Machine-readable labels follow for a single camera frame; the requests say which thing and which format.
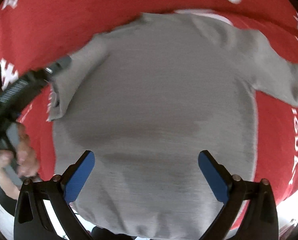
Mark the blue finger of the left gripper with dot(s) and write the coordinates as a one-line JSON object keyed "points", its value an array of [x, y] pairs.
{"points": [[59, 65]]}

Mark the red printed blanket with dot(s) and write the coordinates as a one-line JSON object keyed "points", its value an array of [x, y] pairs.
{"points": [[36, 32]]}

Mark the grey knit sweater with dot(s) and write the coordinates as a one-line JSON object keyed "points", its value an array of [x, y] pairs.
{"points": [[148, 97]]}

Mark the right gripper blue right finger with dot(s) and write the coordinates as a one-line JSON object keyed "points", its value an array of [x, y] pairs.
{"points": [[260, 220]]}

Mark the person's left forearm sleeve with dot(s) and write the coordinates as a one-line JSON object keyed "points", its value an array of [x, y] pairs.
{"points": [[7, 215]]}

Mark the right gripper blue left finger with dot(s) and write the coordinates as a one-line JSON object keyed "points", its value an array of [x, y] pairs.
{"points": [[31, 218]]}

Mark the person's left hand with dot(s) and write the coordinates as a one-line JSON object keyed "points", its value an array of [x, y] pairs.
{"points": [[28, 165]]}

